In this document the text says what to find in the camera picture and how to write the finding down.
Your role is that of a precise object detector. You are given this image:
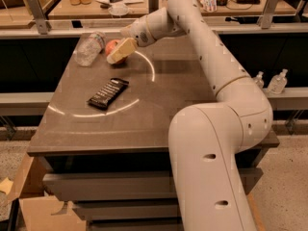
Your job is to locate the white bowl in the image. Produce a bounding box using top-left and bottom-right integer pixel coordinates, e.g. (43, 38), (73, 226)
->
(108, 4), (129, 16)

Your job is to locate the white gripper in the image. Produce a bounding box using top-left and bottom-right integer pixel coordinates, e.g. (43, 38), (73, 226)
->
(110, 15), (157, 62)

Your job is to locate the cardboard box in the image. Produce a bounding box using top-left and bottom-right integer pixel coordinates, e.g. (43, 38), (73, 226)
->
(8, 154), (87, 231)

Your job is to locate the metal rail bracket left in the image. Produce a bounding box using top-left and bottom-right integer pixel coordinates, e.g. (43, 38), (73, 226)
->
(26, 0), (50, 35)

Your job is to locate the clear sanitizer bottle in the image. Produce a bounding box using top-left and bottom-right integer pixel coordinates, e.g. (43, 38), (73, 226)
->
(267, 69), (288, 94)
(253, 71), (264, 89)

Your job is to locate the metal rail bracket right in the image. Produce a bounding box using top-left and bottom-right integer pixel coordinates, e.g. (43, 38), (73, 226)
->
(257, 0), (279, 29)

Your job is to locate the clear plastic water bottle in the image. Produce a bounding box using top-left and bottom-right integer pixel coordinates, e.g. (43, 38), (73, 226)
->
(74, 32), (105, 67)

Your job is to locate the black snack bar wrapper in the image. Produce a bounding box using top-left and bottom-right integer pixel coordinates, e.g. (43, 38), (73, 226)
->
(88, 78), (129, 110)

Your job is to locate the grey drawer cabinet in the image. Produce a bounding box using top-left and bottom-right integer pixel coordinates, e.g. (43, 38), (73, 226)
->
(27, 30), (280, 231)

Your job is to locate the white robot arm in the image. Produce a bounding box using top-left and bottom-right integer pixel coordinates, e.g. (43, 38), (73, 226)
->
(107, 0), (272, 231)

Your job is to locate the red apple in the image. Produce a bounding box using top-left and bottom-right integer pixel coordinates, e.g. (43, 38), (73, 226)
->
(105, 39), (127, 64)

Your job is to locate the patterned small packet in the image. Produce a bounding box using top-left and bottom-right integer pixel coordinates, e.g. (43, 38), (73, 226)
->
(200, 0), (217, 13)

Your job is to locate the metal rail bracket middle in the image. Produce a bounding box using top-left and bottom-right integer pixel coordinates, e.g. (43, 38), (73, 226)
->
(148, 0), (159, 13)

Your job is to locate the metal rail bracket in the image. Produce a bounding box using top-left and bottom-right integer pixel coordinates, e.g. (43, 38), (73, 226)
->
(257, 0), (279, 29)
(26, 0), (50, 35)
(148, 0), (159, 13)

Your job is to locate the clear sanitizer bottle left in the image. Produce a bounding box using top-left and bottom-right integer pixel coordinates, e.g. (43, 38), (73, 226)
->
(253, 71), (264, 89)

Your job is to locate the clear sanitizer bottle right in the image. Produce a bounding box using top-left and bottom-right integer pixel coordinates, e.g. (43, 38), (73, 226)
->
(267, 69), (288, 94)

